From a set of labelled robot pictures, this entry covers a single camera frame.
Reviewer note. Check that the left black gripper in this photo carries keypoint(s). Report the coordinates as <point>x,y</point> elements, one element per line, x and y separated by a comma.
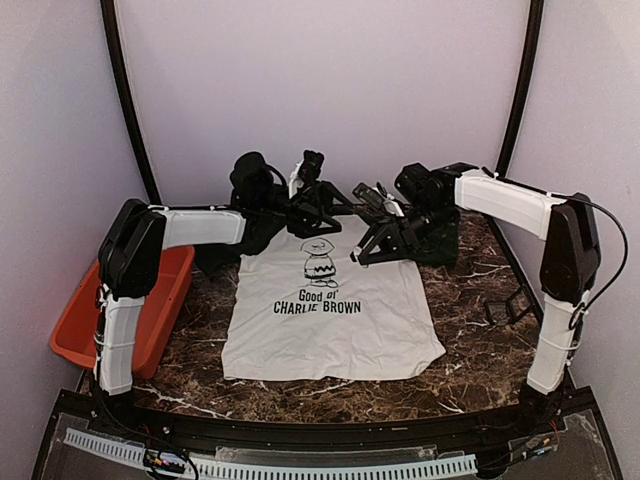
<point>304,209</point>

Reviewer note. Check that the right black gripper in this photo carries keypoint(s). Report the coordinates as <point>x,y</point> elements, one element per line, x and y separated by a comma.
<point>397,237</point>

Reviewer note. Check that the white green Charlie Brown shirt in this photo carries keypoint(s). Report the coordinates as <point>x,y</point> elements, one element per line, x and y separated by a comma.
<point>305,311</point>

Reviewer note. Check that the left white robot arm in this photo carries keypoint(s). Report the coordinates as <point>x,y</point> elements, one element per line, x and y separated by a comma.
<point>262,202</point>

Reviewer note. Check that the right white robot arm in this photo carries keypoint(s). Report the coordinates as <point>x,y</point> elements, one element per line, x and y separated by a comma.
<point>565,224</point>

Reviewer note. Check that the black brooch stand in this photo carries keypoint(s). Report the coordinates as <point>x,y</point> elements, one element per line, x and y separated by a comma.
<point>511,310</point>

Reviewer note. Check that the red plastic bin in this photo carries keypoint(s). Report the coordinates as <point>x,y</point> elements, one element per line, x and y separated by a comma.
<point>73,336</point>

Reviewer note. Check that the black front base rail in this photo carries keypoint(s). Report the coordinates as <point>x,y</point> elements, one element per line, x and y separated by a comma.
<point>478,431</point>

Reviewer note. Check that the right black frame post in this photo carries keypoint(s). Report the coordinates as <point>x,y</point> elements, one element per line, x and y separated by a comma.
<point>525,73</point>

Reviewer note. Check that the black frame post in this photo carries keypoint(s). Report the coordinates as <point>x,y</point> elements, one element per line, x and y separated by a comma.
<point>125,96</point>
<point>525,73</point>

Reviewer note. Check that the left black frame post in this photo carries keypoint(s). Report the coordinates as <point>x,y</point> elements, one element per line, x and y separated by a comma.
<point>125,96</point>

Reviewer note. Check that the white slotted cable duct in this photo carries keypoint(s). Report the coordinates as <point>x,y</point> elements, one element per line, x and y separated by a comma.
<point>237,463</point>

